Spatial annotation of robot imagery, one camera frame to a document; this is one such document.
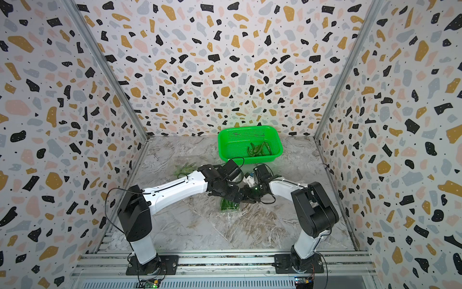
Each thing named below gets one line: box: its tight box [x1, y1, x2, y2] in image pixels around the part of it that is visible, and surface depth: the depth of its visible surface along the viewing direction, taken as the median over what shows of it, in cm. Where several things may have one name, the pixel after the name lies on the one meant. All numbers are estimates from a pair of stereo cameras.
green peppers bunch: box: [246, 141, 272, 157], surface depth 115 cm
